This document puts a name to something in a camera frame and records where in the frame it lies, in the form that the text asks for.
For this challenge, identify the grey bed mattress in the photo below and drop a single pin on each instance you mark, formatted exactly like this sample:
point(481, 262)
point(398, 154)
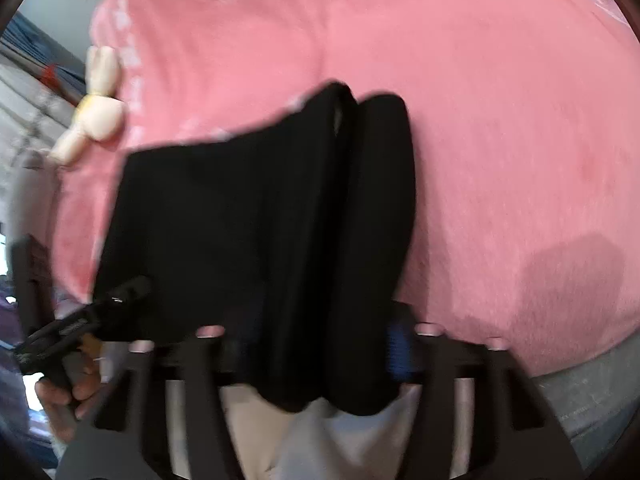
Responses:
point(590, 390)

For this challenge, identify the pink printed blanket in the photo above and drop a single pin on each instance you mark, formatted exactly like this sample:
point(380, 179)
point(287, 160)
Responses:
point(500, 110)

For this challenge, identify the black pants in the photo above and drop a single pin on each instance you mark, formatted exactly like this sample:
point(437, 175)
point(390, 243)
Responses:
point(250, 210)

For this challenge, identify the blue curtain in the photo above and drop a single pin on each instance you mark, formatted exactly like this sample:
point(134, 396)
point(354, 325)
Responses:
point(40, 45)

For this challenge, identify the cream flower plush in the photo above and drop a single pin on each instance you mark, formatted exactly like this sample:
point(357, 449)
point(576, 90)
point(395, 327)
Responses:
point(100, 115)

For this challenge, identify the person's left hand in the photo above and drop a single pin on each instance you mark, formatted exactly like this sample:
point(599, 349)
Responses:
point(85, 375)

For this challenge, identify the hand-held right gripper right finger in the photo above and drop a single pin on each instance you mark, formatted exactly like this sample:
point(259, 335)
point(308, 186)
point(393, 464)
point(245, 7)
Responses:
point(398, 355)

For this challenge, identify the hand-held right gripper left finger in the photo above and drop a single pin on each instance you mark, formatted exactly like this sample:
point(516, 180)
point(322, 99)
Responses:
point(200, 385)

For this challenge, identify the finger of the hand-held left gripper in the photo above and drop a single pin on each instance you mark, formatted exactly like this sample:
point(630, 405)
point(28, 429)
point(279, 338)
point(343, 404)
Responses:
point(112, 300)

